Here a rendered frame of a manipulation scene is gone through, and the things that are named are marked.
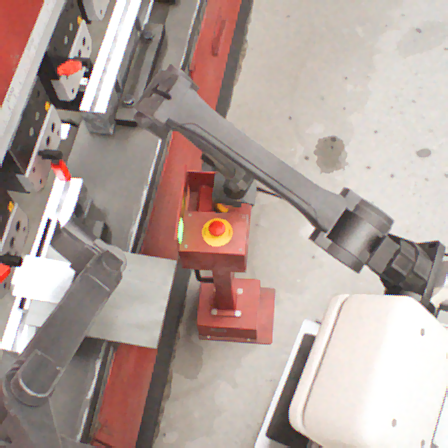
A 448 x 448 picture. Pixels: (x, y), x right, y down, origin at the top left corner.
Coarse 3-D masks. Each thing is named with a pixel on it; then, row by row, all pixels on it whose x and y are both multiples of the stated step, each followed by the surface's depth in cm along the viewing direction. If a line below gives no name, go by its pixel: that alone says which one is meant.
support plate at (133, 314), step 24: (144, 264) 133; (168, 264) 133; (120, 288) 131; (144, 288) 131; (168, 288) 130; (48, 312) 130; (120, 312) 129; (144, 312) 129; (96, 336) 127; (120, 336) 127; (144, 336) 127
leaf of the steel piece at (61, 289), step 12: (36, 264) 134; (48, 264) 134; (60, 264) 134; (36, 276) 133; (48, 276) 133; (60, 276) 133; (72, 276) 132; (36, 288) 132; (48, 288) 132; (60, 288) 131; (48, 300) 130
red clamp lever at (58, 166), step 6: (42, 150) 117; (48, 150) 116; (54, 150) 116; (48, 156) 116; (54, 156) 116; (60, 156) 117; (54, 162) 118; (60, 162) 119; (54, 168) 120; (60, 168) 119; (66, 168) 121; (60, 174) 121; (66, 174) 122; (60, 180) 124; (66, 180) 123
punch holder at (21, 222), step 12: (0, 192) 105; (0, 204) 106; (0, 216) 107; (12, 216) 111; (24, 216) 115; (0, 228) 107; (12, 228) 111; (24, 228) 116; (0, 240) 108; (12, 240) 113; (24, 240) 117; (0, 252) 108; (12, 252) 112; (12, 276) 114; (0, 288) 110
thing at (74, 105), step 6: (90, 66) 172; (84, 72) 172; (90, 72) 173; (84, 78) 172; (84, 84) 171; (78, 90) 172; (84, 90) 172; (78, 96) 176; (54, 102) 181; (66, 102) 179; (72, 102) 179; (78, 102) 179; (60, 108) 181; (66, 108) 181; (72, 108) 181; (78, 108) 180
